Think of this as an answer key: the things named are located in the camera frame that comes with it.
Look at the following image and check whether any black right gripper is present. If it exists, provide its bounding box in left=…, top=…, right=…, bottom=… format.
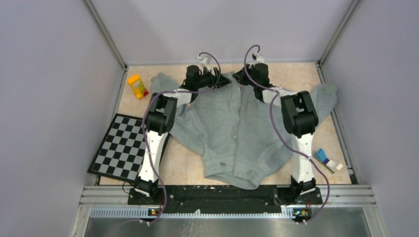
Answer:
left=232, top=64, right=258, bottom=89

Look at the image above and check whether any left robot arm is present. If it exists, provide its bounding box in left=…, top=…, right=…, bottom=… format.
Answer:
left=134, top=65, right=230, bottom=204

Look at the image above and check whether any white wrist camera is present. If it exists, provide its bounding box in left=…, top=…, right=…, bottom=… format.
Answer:
left=198, top=56, right=211, bottom=70
left=252, top=53, right=265, bottom=65

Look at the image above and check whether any blue toy block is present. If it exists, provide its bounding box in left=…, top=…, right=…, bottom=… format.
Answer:
left=313, top=149, right=329, bottom=164

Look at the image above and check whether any yellow toy block frame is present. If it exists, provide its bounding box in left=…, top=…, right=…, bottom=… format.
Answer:
left=127, top=74, right=149, bottom=99

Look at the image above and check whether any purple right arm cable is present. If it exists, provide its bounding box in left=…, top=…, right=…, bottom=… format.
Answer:
left=243, top=44, right=331, bottom=226

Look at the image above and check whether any aluminium front rail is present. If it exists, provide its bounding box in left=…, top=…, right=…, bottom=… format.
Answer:
left=79, top=185, right=377, bottom=220

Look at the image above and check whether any grey zip-up jacket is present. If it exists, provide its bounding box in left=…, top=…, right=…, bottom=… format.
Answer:
left=150, top=72, right=339, bottom=191

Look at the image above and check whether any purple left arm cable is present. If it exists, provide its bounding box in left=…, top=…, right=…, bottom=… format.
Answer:
left=141, top=51, right=222, bottom=226

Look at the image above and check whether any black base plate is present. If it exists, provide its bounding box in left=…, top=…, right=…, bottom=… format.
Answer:
left=127, top=185, right=323, bottom=214

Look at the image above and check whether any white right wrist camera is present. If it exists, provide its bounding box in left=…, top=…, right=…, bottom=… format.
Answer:
left=252, top=53, right=265, bottom=65

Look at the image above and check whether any black white checkerboard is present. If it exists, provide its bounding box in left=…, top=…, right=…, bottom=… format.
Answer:
left=87, top=113, right=171, bottom=184

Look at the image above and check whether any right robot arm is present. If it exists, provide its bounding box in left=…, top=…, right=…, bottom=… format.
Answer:
left=233, top=63, right=319, bottom=203

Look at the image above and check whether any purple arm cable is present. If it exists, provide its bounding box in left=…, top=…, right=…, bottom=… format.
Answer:
left=141, top=51, right=222, bottom=226
left=243, top=44, right=331, bottom=226

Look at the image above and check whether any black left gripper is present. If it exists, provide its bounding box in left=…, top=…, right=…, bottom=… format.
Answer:
left=195, top=67, right=231, bottom=89

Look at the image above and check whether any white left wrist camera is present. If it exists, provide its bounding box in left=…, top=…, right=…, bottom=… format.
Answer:
left=198, top=56, right=211, bottom=70

